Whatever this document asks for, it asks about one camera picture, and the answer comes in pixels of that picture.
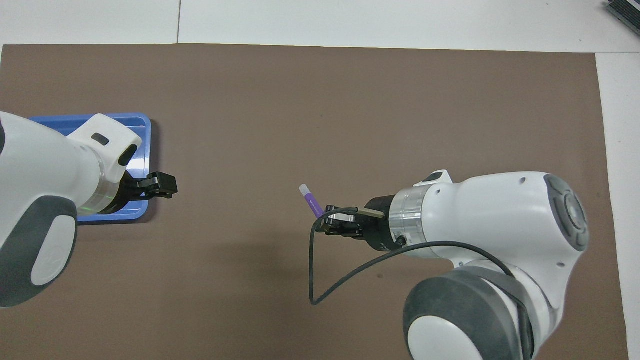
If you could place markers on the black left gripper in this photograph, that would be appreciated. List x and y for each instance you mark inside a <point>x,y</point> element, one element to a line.
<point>125,195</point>

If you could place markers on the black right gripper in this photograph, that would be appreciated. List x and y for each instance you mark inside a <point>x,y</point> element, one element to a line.
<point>382,222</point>

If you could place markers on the purple marker pen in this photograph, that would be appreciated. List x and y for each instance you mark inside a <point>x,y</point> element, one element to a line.
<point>312,202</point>

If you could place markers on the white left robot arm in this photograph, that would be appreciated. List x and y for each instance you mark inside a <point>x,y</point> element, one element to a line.
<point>40,175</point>

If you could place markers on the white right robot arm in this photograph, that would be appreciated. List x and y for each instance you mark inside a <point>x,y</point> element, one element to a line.
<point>490,215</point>

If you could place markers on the blue plastic tray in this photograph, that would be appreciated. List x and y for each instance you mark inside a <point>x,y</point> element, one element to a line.
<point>142,140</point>

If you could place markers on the brown table mat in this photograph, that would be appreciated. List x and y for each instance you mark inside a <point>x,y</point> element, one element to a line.
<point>320,125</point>

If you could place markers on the grey ribbed device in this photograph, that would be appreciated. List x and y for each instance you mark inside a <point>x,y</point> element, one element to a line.
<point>625,15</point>

